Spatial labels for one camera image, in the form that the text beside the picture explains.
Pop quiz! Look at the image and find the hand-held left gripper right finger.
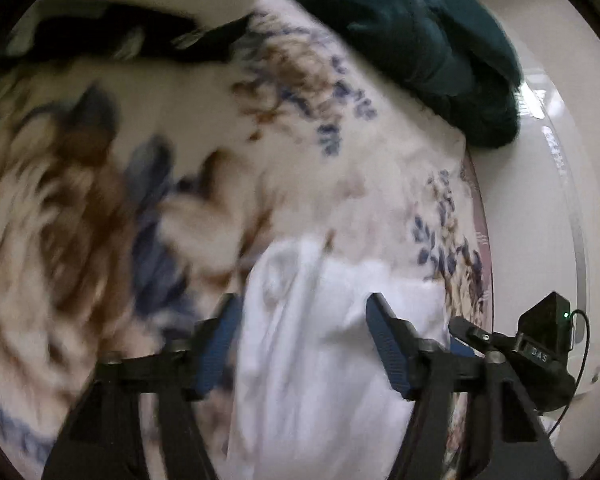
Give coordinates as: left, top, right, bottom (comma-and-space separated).
366, 292, 569, 480

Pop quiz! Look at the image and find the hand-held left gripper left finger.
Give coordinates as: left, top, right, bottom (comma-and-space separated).
42, 293, 244, 480

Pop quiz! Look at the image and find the white t-shirt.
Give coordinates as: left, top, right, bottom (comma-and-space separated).
226, 236, 462, 480

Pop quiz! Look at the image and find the pink quilted mattress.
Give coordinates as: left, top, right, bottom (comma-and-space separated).
461, 152, 497, 321

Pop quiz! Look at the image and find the white headboard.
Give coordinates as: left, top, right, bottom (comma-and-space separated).
462, 0, 600, 461

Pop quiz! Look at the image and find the floral bedsheet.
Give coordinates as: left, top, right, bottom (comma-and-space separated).
0, 0, 496, 480

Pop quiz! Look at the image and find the dark teal blanket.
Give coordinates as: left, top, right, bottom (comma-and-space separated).
284, 0, 524, 150

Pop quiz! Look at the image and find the folded black striped garment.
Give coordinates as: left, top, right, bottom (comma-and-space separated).
0, 2, 253, 67

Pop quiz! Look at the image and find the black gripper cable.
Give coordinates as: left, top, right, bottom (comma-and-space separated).
549, 309, 592, 436

